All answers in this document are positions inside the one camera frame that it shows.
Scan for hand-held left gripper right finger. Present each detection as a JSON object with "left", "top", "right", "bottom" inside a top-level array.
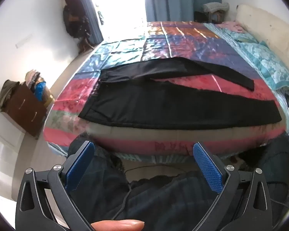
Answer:
[{"left": 193, "top": 142, "right": 273, "bottom": 231}]

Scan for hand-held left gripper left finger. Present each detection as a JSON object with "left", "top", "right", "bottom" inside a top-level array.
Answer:
[{"left": 15, "top": 141, "right": 97, "bottom": 231}]

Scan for black pants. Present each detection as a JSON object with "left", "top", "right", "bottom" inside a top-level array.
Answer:
[{"left": 78, "top": 58, "right": 282, "bottom": 130}]

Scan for person's left hand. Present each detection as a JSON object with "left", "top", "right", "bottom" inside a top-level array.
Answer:
[{"left": 90, "top": 220, "right": 145, "bottom": 231}]

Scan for person's dark blue clothing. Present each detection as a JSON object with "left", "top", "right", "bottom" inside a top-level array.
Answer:
[{"left": 67, "top": 135, "right": 289, "bottom": 231}]

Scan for brown wooden cabinet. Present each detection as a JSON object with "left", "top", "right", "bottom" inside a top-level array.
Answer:
[{"left": 6, "top": 82, "right": 48, "bottom": 137}]

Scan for bright blue cloth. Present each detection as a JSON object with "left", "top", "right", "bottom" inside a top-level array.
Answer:
[{"left": 35, "top": 81, "right": 46, "bottom": 101}]

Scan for pile of folded clothes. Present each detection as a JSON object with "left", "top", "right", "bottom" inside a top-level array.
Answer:
[{"left": 24, "top": 69, "right": 55, "bottom": 106}]

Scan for olive green cloth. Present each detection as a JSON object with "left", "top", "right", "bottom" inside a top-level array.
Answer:
[{"left": 0, "top": 79, "right": 20, "bottom": 112}]

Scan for blue floral blanket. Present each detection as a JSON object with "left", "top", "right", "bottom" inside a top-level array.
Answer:
[{"left": 203, "top": 22, "right": 289, "bottom": 92}]

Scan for patchwork satin bedspread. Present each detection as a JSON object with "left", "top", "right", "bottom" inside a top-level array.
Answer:
[{"left": 43, "top": 21, "right": 287, "bottom": 163}]

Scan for dark hanging clothes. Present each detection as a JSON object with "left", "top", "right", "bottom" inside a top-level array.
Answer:
[{"left": 63, "top": 0, "right": 91, "bottom": 53}]

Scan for dark chair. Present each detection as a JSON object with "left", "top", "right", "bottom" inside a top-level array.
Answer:
[{"left": 194, "top": 11, "right": 228, "bottom": 24}]

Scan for white pillow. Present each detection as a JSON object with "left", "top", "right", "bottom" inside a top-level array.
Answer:
[{"left": 235, "top": 4, "right": 289, "bottom": 70}]

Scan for blue curtain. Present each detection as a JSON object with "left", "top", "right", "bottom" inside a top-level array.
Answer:
[
  {"left": 143, "top": 0, "right": 222, "bottom": 23},
  {"left": 81, "top": 0, "right": 104, "bottom": 45}
]

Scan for grey knitted cloth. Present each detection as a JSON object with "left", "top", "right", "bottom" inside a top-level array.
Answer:
[{"left": 202, "top": 2, "right": 230, "bottom": 13}]

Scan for thin black cable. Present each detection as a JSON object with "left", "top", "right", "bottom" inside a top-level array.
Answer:
[{"left": 109, "top": 165, "right": 191, "bottom": 220}]

